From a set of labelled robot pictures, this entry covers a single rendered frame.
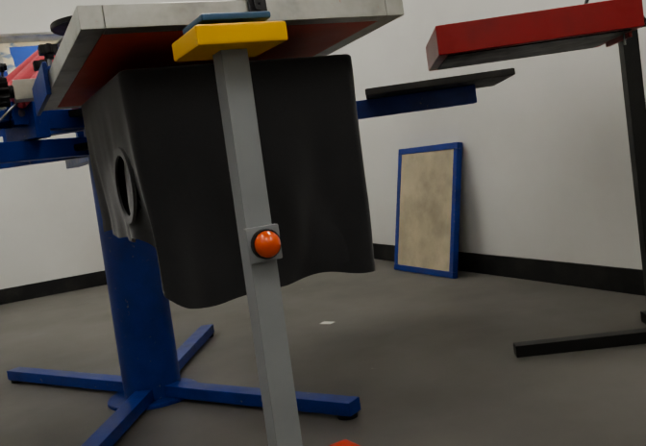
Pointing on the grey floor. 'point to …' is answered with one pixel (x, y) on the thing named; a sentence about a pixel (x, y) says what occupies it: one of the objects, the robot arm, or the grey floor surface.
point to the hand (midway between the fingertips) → (252, 8)
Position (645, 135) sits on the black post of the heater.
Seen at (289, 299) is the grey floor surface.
